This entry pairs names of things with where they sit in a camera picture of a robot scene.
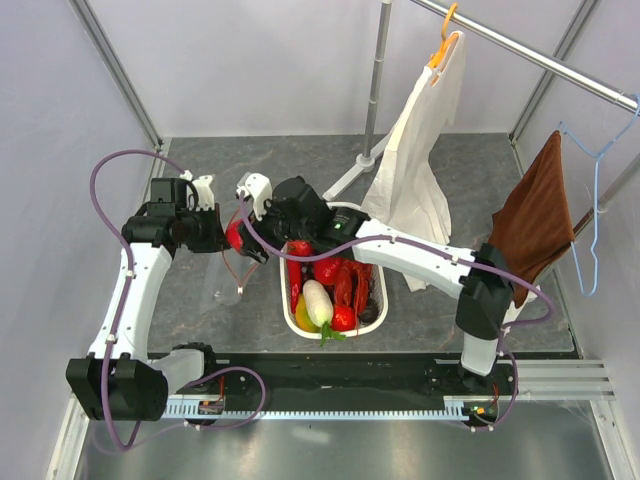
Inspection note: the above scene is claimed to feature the red apple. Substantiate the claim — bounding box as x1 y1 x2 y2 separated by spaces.
225 220 244 253

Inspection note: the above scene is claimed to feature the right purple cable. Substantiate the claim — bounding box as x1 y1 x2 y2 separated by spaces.
238 192 555 434

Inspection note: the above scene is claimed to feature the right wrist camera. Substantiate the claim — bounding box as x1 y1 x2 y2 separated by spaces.
236 172 273 221

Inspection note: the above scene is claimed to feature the blue wire hanger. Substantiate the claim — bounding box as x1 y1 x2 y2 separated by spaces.
558 93 639 298

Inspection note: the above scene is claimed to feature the white slotted cable duct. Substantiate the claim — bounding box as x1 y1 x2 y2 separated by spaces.
161 395 469 422

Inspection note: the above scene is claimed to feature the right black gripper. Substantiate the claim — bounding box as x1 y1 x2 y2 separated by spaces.
236 193 313 265

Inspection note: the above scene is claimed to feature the yellow green mango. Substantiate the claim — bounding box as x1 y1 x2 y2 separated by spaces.
295 295 320 333

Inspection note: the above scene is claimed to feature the red crayfish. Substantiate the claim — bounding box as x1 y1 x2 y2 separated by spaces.
333 260 372 331

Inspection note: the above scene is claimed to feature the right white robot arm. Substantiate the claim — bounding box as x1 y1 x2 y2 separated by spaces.
236 173 513 394

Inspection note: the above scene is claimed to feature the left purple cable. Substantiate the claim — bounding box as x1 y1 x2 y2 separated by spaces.
90 149 266 454

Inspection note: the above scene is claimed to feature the red chili pepper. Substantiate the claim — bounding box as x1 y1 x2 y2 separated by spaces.
286 240 313 314

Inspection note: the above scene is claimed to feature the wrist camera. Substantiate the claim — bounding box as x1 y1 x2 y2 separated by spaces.
236 172 273 221
180 170 216 210

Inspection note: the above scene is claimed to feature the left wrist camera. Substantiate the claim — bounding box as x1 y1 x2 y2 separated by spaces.
180 170 216 210

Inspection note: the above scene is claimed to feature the red tomato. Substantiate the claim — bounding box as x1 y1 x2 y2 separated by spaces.
331 305 357 332

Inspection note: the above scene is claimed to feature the brown hanging towel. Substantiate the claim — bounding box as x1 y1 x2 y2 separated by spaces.
488 131 575 284

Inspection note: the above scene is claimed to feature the purple cable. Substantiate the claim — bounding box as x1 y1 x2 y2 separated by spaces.
90 149 266 454
238 192 555 434

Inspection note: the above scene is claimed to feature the metal clothes rack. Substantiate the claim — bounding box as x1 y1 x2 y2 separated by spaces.
322 0 640 226

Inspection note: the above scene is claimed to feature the white radish with leaves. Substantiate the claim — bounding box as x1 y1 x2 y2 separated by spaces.
302 280 346 346

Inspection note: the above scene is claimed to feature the white plastic basket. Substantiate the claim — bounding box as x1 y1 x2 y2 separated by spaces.
280 240 388 344

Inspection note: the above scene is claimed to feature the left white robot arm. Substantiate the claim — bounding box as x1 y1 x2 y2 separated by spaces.
66 202 230 421

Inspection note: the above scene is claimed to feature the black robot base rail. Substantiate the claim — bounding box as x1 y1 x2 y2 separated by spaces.
205 353 515 412

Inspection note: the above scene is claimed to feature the dark grape bunch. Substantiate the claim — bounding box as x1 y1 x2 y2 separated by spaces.
358 302 379 325

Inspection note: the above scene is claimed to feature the white hanging shirt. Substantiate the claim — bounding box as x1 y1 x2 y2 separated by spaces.
360 30 467 293

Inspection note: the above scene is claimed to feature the clear zip top bag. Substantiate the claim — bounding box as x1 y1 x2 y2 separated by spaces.
199 248 258 313

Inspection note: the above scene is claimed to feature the orange clothes hanger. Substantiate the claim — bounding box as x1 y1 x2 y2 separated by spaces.
427 2 458 69

